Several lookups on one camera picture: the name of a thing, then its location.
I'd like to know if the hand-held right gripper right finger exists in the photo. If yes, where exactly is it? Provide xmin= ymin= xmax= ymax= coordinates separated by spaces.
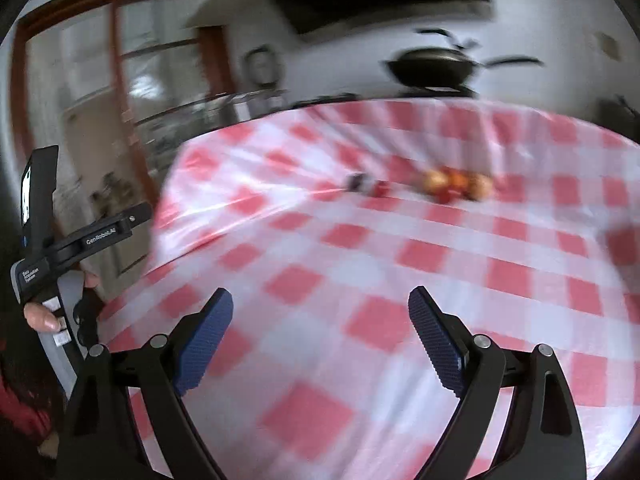
xmin=407 ymin=286 xmax=587 ymax=480

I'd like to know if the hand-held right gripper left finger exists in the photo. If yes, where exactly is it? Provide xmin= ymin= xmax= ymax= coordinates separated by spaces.
xmin=59 ymin=287 xmax=235 ymax=480

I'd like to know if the yellow pepino melon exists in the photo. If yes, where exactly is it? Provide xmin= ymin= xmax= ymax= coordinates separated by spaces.
xmin=469 ymin=175 xmax=495 ymax=200
xmin=422 ymin=169 xmax=448 ymax=193

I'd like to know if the person's left forearm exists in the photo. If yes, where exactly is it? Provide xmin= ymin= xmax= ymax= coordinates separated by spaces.
xmin=0 ymin=335 xmax=66 ymax=461

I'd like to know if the person's left hand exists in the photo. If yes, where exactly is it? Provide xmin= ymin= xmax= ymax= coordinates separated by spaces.
xmin=23 ymin=271 xmax=100 ymax=332

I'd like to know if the red white checkered tablecloth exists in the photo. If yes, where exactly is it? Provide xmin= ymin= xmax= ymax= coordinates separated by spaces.
xmin=100 ymin=99 xmax=640 ymax=480

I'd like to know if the black wok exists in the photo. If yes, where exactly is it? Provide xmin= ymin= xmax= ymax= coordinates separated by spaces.
xmin=382 ymin=30 xmax=543 ymax=88

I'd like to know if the brown wooden door frame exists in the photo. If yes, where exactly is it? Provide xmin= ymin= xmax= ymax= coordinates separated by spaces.
xmin=10 ymin=0 xmax=236 ymax=271

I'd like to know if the round wall fixture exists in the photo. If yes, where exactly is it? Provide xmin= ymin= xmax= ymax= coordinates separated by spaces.
xmin=246 ymin=46 xmax=281 ymax=86

